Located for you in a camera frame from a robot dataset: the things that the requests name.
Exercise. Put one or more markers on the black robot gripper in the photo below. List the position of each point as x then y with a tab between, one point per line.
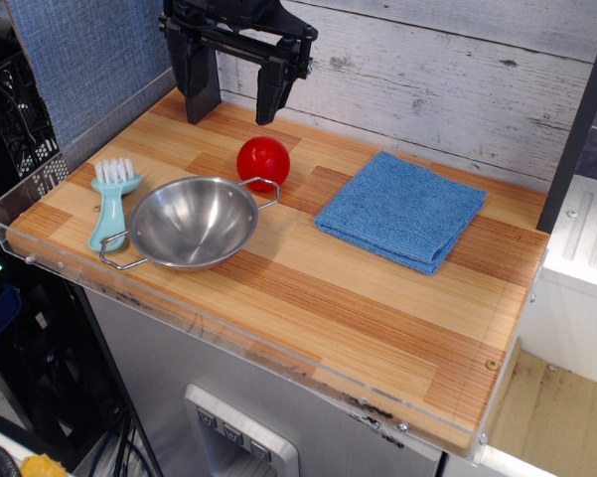
251	30

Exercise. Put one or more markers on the light blue scrub brush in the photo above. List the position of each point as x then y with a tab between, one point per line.
114	178

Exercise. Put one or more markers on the folded blue cloth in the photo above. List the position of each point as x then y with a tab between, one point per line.
402	212

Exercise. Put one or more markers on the red ball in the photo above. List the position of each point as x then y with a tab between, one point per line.
263	157

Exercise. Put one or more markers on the black plastic crate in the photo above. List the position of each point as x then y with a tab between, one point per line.
25	126

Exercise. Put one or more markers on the clear acrylic table guard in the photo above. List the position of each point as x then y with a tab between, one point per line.
422	355

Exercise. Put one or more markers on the grey dispenser button panel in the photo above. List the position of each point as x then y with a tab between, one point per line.
235	444

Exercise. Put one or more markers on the stainless steel toy fridge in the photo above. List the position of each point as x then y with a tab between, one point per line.
157	361

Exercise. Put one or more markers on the white ribbed side unit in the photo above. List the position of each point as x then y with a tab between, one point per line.
559	321

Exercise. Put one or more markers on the yellow object at corner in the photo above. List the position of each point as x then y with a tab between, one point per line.
42	466

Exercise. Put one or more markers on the dark grey left post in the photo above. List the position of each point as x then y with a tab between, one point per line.
203	93

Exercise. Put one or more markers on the dark grey post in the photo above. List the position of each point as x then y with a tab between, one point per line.
203	93
571	154

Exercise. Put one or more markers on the stainless steel two-handled bowl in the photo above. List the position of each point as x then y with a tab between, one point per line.
195	223

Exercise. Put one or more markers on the dark grey right post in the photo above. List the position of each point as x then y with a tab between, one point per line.
571	154

